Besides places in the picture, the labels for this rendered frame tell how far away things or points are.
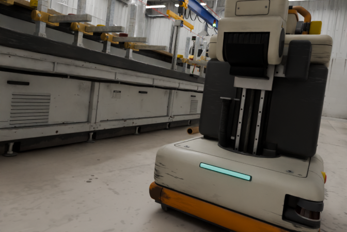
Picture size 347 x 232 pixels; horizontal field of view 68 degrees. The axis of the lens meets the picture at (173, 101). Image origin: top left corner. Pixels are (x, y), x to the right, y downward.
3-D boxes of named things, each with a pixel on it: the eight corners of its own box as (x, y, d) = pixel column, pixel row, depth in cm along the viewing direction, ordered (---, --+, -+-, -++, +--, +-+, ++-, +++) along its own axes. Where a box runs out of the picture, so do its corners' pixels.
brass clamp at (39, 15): (59, 26, 144) (60, 17, 143) (36, 19, 132) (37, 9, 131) (52, 26, 146) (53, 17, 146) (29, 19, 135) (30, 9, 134)
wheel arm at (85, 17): (91, 24, 127) (92, 15, 127) (86, 21, 124) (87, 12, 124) (36, 24, 148) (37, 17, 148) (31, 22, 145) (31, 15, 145)
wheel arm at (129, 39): (148, 44, 171) (149, 37, 171) (145, 43, 168) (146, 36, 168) (100, 42, 192) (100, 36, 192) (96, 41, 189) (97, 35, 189)
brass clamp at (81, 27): (93, 35, 165) (94, 27, 165) (76, 29, 154) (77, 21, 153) (86, 35, 168) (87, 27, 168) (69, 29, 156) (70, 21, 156)
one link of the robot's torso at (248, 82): (237, 87, 119) (244, 33, 118) (305, 94, 105) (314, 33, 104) (217, 82, 96) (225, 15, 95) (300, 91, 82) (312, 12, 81)
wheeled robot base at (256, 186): (206, 168, 165) (211, 129, 164) (319, 199, 134) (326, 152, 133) (143, 202, 107) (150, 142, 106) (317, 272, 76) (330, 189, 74)
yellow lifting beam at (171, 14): (193, 32, 883) (194, 22, 881) (168, 17, 732) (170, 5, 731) (190, 32, 887) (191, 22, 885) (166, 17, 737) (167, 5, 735)
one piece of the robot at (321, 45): (210, 150, 156) (229, 11, 152) (313, 175, 129) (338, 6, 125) (185, 160, 127) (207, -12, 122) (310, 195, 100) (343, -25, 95)
